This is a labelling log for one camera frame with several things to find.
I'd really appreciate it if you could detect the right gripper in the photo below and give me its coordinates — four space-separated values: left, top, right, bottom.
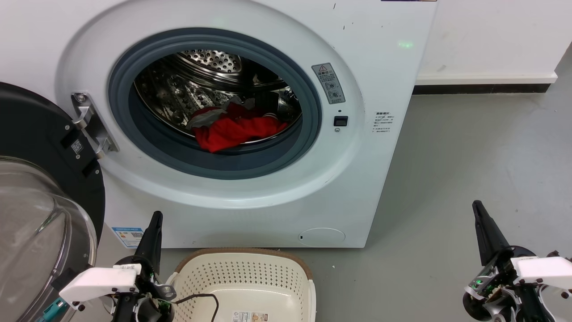
463 200 572 322

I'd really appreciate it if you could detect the white front-load washing machine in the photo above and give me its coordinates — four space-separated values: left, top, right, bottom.
0 0 438 249

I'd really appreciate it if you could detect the cream perforated laundry basket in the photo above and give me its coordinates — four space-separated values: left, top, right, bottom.
165 248 317 322

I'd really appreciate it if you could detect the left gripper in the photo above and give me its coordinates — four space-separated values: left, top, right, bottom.
59 211 177 322

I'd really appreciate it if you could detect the blue energy label sticker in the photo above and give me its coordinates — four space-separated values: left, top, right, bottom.
112 227 145 249

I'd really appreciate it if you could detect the small text label sticker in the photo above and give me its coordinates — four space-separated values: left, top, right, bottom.
374 111 395 134

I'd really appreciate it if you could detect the black baseboard strip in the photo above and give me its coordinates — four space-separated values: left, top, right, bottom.
412 83 551 95

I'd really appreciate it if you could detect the black washer door with glass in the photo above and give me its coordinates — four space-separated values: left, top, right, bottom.
0 82 106 322

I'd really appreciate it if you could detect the teal cable connector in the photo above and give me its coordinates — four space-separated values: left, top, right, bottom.
38 299 68 322

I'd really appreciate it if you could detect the grey warning sticker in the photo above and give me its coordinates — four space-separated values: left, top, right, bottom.
311 63 346 105

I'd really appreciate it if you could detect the grey rubber door gasket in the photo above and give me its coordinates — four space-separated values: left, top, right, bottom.
108 28 323 180

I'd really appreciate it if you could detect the silver metal door hinge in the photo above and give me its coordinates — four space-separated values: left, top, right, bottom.
71 93 120 160

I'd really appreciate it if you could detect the red garment with white trim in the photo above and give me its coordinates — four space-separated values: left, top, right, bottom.
185 96 290 153

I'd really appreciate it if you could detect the thin black cable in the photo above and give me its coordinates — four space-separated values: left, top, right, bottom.
173 293 220 322

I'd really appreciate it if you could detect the round white filter cover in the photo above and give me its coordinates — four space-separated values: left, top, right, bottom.
298 228 346 247

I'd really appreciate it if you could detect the white wall ledge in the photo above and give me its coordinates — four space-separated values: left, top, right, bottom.
416 72 559 85

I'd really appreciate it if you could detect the stainless steel washing machine drum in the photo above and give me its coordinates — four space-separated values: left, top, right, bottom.
134 49 303 145

